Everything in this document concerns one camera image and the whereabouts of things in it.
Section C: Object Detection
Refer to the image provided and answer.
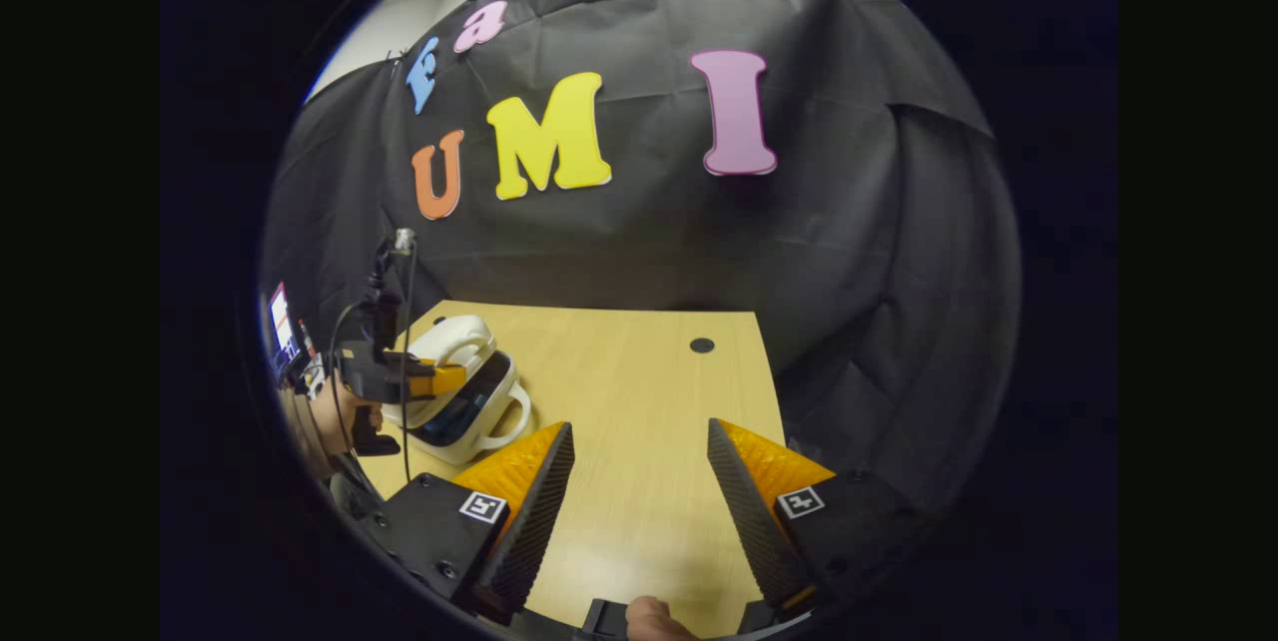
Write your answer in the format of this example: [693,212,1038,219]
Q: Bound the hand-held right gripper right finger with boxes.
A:
[706,417,940,622]

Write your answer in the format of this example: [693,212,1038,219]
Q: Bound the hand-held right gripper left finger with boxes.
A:
[359,420,577,625]

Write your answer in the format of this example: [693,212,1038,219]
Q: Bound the white suitcase with grey lining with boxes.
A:
[382,314,533,467]

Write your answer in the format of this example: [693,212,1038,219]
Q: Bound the device with lit screen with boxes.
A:
[266,282,307,384]

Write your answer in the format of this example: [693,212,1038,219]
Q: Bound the black backdrop cloth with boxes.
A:
[262,0,1023,522]

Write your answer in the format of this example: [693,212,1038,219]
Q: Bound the black cable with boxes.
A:
[397,242,418,484]

